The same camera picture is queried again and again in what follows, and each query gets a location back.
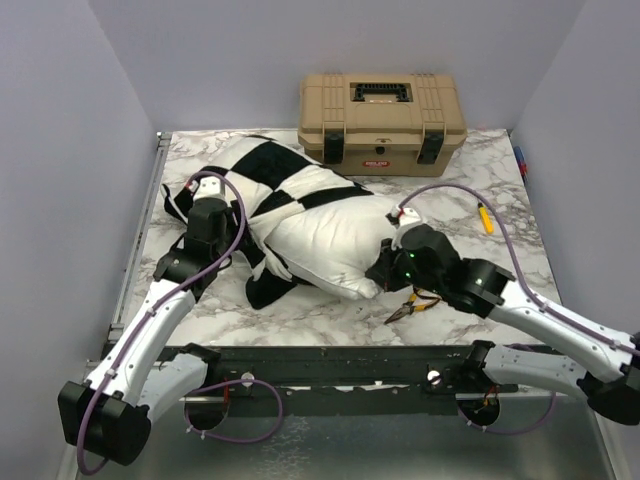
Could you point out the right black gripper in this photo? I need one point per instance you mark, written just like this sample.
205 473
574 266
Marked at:
383 268

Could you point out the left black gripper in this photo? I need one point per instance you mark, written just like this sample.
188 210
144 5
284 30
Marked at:
233 221

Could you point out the black white checkered pillowcase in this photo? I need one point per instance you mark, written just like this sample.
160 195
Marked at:
260 200

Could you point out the white pillow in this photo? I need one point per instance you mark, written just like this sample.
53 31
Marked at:
325 240

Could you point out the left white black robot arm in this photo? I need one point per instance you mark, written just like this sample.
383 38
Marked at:
150 325

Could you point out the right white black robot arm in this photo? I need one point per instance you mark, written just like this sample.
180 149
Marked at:
589 360

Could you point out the yellow black pliers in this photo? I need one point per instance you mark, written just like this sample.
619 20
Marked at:
418 301

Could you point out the blue red object at edge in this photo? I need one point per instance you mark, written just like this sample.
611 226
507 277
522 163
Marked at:
521 162

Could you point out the tan plastic toolbox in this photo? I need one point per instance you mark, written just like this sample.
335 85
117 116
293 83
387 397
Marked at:
381 124

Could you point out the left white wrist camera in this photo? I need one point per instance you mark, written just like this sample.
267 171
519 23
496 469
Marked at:
207 187

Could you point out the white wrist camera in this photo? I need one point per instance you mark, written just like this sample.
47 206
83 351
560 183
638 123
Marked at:
207 187
402 219

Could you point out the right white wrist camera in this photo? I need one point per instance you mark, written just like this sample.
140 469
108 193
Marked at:
402 219

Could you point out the yellow handled screwdriver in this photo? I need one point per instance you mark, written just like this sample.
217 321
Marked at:
485 218

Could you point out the black metal base rail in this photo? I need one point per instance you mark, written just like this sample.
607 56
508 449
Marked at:
305 381

